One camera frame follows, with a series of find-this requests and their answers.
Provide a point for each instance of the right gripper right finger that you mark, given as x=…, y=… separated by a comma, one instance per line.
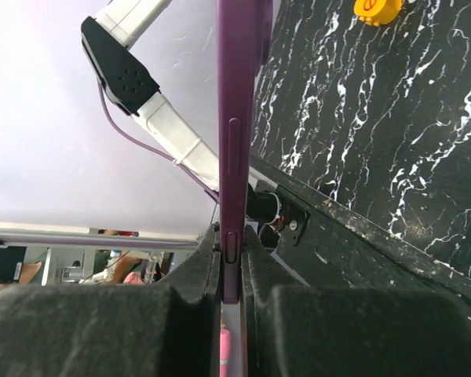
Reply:
x=290, y=329

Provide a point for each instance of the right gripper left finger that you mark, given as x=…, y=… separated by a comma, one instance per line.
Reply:
x=168, y=328

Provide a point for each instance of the purple smartphone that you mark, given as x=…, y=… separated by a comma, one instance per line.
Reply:
x=244, y=33

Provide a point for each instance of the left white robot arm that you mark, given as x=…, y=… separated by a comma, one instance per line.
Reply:
x=125, y=82

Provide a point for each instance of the yellow blue toy block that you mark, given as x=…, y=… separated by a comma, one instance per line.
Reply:
x=377, y=12

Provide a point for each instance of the aluminium frame rail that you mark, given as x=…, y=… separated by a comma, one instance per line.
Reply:
x=32, y=235

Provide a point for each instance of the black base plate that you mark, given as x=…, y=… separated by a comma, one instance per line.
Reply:
x=345, y=249

